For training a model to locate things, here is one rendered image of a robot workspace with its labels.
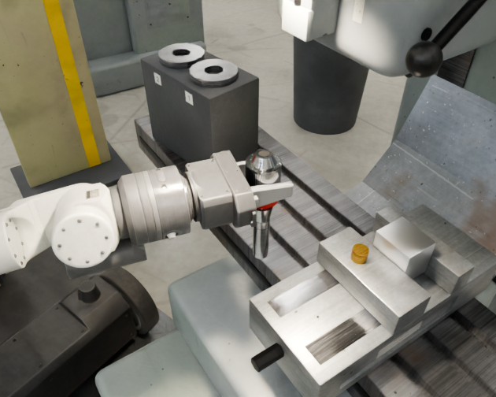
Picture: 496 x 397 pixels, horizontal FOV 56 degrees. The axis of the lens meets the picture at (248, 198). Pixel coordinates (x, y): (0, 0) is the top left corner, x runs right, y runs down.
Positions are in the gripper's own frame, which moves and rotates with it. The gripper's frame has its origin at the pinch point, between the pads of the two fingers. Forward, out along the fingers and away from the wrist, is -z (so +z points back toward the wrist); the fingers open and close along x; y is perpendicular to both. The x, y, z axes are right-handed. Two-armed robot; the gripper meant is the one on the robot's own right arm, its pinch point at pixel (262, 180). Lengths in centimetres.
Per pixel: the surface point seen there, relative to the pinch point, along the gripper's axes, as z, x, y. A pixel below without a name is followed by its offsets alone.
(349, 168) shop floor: -100, 123, 113
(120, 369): 24.9, 3.6, 39.9
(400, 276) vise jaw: -13.9, -14.5, 8.6
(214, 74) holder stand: -2.5, 31.0, -0.3
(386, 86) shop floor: -168, 195, 112
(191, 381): 13.5, -3.0, 39.8
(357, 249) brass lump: -9.9, -9.8, 6.8
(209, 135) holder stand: 0.4, 25.5, 8.8
